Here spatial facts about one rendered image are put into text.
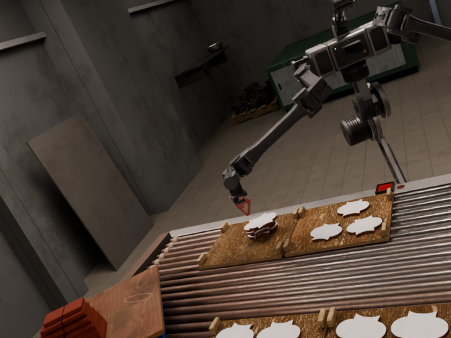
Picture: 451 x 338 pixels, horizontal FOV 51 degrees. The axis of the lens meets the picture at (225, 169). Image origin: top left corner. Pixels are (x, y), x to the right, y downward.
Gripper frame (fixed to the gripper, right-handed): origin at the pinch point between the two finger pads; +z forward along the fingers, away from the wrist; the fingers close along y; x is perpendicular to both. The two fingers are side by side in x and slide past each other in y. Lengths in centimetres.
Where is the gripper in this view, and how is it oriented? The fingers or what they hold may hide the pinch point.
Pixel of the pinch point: (244, 210)
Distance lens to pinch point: 208.0
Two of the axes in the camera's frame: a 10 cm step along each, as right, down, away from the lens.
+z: 3.8, 8.8, 2.9
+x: 9.0, -4.2, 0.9
